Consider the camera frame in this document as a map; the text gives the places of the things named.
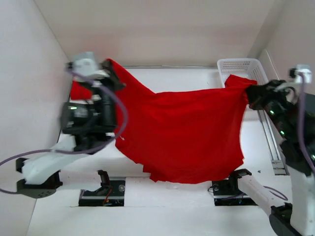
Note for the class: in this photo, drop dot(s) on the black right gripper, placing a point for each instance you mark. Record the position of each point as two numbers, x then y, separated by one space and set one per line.
257 94

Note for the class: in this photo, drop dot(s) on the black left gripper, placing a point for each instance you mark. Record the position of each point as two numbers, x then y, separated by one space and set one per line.
112 80

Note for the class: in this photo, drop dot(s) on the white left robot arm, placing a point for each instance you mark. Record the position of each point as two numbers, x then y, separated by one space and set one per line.
44 171

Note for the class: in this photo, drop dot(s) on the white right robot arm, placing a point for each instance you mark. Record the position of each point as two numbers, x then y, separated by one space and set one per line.
295 218

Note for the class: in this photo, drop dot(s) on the folded red t-shirt stack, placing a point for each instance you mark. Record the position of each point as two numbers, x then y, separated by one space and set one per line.
79 92

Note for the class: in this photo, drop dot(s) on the red t-shirts in basket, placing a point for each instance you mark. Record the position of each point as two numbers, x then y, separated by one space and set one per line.
234 81

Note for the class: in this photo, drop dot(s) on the white plastic basket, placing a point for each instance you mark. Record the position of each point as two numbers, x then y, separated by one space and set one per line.
242 67

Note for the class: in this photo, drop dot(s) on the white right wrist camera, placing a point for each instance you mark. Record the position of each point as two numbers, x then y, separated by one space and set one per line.
300 73

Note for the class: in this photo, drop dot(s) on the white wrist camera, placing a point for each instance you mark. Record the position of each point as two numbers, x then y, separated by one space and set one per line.
300 73
85 67

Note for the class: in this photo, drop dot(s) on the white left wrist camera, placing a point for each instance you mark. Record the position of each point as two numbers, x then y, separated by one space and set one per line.
85 67

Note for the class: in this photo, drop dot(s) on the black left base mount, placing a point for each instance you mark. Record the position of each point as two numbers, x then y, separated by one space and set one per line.
111 193

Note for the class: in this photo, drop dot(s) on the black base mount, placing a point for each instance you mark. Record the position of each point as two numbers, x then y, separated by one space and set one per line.
226 192
111 193

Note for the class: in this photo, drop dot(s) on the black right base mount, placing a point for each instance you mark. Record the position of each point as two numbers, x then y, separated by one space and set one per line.
226 192

